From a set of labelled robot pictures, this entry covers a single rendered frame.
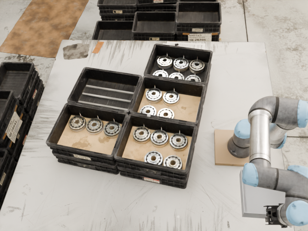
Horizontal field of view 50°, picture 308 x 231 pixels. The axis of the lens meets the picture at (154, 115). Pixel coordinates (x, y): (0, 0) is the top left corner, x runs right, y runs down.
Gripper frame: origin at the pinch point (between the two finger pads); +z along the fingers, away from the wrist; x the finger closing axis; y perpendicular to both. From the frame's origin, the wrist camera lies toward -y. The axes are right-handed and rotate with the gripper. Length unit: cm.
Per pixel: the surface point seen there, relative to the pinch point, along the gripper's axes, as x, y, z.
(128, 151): -36, 68, 38
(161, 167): -24, 49, 24
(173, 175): -21, 42, 31
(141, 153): -34, 60, 37
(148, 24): -182, 66, 130
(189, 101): -70, 32, 48
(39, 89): -112, 163, 121
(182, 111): -62, 36, 46
